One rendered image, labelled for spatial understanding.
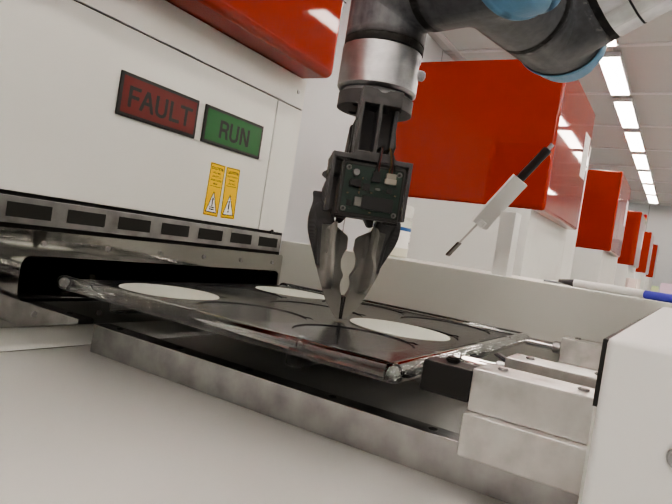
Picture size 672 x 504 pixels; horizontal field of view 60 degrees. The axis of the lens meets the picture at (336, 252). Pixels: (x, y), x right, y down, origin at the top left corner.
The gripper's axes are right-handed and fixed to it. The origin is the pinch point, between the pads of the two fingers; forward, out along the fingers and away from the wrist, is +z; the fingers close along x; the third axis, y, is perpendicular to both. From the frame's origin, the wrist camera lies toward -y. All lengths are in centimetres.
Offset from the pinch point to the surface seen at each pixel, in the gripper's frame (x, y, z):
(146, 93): -24.4, -11.0, -19.4
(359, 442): 1.5, 13.1, 8.9
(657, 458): 4.8, 41.6, -1.4
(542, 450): 10.5, 24.0, 4.3
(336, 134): 17, -319, -75
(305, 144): -2, -293, -61
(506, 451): 8.8, 22.8, 5.0
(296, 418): -3.3, 9.6, 8.8
